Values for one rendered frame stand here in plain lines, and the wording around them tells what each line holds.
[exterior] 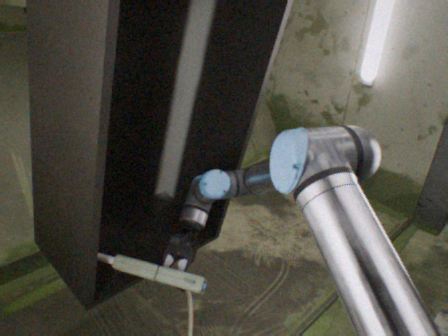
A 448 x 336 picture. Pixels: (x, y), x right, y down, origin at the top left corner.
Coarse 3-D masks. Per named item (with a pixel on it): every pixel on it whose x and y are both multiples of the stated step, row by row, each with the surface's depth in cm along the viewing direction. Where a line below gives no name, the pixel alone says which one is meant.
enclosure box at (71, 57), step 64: (64, 0) 81; (128, 0) 112; (192, 0) 130; (256, 0) 118; (64, 64) 88; (128, 64) 125; (192, 64) 144; (256, 64) 125; (64, 128) 96; (128, 128) 140; (192, 128) 154; (64, 192) 106; (128, 192) 159; (64, 256) 119; (128, 256) 141
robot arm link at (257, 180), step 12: (360, 132) 73; (372, 144) 73; (372, 156) 72; (252, 168) 124; (264, 168) 113; (372, 168) 74; (240, 180) 126; (252, 180) 119; (264, 180) 112; (360, 180) 75; (240, 192) 126; (252, 192) 124; (264, 192) 131
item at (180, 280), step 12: (120, 264) 123; (132, 264) 123; (144, 264) 122; (144, 276) 121; (156, 276) 120; (168, 276) 119; (180, 276) 119; (192, 276) 118; (180, 288) 130; (192, 288) 116; (204, 288) 120
